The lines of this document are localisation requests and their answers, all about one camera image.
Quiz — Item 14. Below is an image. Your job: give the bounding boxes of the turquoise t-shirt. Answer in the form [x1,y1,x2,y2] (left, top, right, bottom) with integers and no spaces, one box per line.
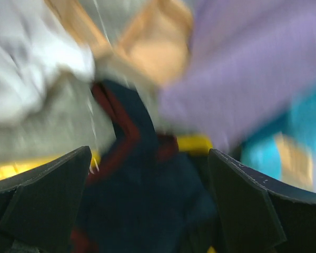
[240,90,316,188]

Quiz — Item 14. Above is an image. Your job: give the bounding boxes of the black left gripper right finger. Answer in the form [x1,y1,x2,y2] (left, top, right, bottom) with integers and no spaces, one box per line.
[209,149,316,252]

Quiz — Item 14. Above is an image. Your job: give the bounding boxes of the wooden clothes rack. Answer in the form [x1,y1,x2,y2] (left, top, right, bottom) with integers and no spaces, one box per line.
[45,0,112,60]
[112,1,313,190]

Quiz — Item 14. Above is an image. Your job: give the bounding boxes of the white navy-trimmed tank top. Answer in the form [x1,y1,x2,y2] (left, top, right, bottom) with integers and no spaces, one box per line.
[0,1,95,126]

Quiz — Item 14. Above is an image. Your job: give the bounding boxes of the purple blue t-shirt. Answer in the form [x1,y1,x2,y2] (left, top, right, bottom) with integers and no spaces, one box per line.
[159,1,316,151]

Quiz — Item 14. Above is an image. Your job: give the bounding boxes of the left wooden clothes rack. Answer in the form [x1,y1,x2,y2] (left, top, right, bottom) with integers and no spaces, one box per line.
[45,0,112,60]

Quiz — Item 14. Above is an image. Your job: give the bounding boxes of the right wooden clothes rack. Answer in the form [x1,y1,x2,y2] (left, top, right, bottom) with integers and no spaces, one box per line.
[112,1,313,190]

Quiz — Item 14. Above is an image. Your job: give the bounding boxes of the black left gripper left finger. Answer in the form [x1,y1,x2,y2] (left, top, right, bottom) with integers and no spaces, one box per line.
[0,146,92,252]

